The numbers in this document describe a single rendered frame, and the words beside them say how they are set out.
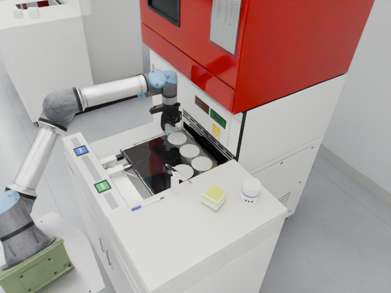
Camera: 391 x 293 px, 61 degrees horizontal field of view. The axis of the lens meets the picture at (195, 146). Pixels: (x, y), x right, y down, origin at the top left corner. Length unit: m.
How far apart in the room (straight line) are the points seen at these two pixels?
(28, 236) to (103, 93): 0.57
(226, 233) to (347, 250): 1.48
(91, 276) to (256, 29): 1.07
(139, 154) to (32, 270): 0.69
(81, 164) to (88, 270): 0.46
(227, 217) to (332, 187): 1.78
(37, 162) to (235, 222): 0.80
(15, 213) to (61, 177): 1.65
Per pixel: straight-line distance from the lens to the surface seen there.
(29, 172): 1.42
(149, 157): 1.62
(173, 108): 1.60
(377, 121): 2.84
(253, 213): 1.34
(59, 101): 1.32
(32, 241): 1.29
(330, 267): 2.50
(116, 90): 1.34
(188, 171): 1.55
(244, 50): 1.22
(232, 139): 1.50
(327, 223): 2.71
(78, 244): 1.46
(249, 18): 1.18
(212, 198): 1.27
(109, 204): 1.37
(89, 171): 1.51
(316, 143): 2.07
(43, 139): 1.43
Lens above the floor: 2.00
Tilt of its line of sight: 41 degrees down
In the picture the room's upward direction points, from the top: 3 degrees clockwise
